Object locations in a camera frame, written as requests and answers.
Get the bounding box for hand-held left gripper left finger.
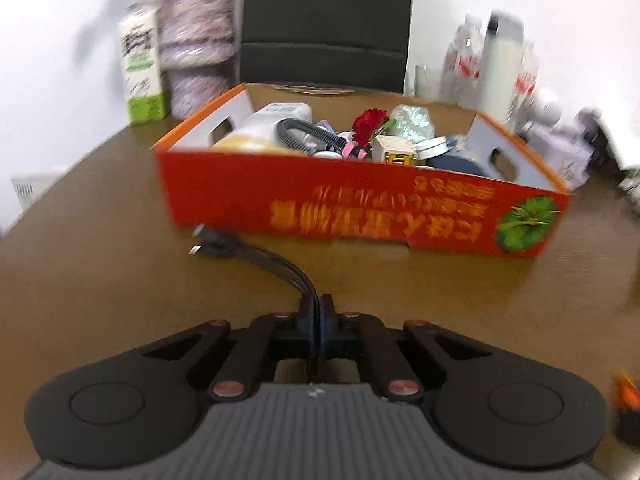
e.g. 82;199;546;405
142;294;321;402

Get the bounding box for orange plastic piece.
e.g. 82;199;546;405
612;370;638;413

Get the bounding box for white paper sheet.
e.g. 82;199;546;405
575;105;640;181

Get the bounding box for black multi-head cable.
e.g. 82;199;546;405
189;224;321;381

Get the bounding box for white round device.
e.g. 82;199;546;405
520;89;563;133

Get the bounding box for white printed box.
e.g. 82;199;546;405
522;120;593;191

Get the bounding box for clear drinking glass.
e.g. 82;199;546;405
412;62;443;101

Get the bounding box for white thermos bottle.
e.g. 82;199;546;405
479;10;526;121

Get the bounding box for navy blue case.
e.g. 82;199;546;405
427;152;488;177

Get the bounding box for brown wooden desk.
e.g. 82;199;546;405
0;110;640;480

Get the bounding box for black cable bundle pink ties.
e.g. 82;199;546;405
274;117;366;161

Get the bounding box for black office chair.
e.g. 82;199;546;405
239;0;416;95

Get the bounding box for white jar lid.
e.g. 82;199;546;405
412;136;451;166

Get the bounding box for iridescent shiny ball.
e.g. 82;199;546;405
387;104;436;141

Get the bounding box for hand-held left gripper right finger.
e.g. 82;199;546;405
320;294;493;402

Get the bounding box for green white milk carton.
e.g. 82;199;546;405
119;2;172;126

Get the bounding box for white charger orange plug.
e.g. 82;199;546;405
372;135;418;167

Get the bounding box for white flat box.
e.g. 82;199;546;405
10;172;63;228

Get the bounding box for purple marbled vase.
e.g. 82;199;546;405
157;0;240;120

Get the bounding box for clear red label water bottle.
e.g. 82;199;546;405
439;14;485;106
507;40;543;133

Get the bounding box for yellow white plush toy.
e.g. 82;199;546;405
210;130;301;155

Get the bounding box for red cardboard box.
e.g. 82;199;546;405
150;82;573;259

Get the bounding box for translucent plastic box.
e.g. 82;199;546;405
237;102;313;143

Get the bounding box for red green ornament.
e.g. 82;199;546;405
351;108;396;148

